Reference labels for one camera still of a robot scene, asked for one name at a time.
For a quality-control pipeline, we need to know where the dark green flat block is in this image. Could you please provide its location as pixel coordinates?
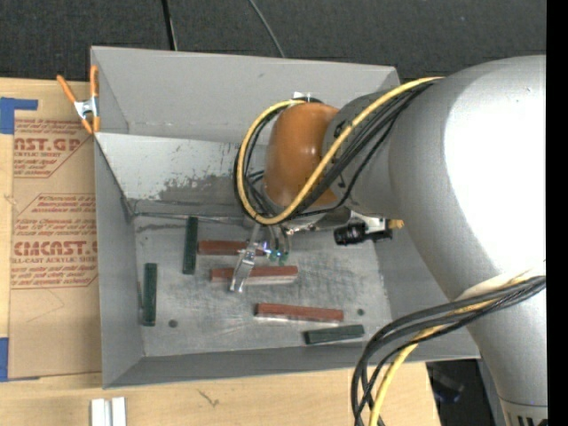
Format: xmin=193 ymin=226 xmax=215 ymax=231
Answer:
xmin=303 ymin=324 xmax=367 ymax=346
xmin=141 ymin=262 xmax=159 ymax=327
xmin=181 ymin=216 xmax=200 ymax=276

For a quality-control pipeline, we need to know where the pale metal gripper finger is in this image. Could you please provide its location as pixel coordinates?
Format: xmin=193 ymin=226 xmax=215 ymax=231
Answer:
xmin=238 ymin=255 xmax=257 ymax=294
xmin=228 ymin=255 xmax=247 ymax=293

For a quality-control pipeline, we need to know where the red-brown flat block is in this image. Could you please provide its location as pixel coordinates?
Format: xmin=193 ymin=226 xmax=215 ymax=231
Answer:
xmin=209 ymin=264 xmax=300 ymax=286
xmin=196 ymin=239 xmax=267 ymax=257
xmin=253 ymin=302 xmax=345 ymax=325

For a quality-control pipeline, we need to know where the brown cardboard board red print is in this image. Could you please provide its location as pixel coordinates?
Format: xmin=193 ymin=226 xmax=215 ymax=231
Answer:
xmin=0 ymin=76 xmax=104 ymax=382

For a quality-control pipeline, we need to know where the black cylinder on white bracket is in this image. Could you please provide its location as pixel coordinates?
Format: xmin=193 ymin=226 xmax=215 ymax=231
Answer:
xmin=333 ymin=217 xmax=406 ymax=247

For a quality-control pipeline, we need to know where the grey metal bin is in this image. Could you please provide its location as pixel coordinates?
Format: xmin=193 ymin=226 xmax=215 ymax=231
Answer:
xmin=90 ymin=45 xmax=483 ymax=390

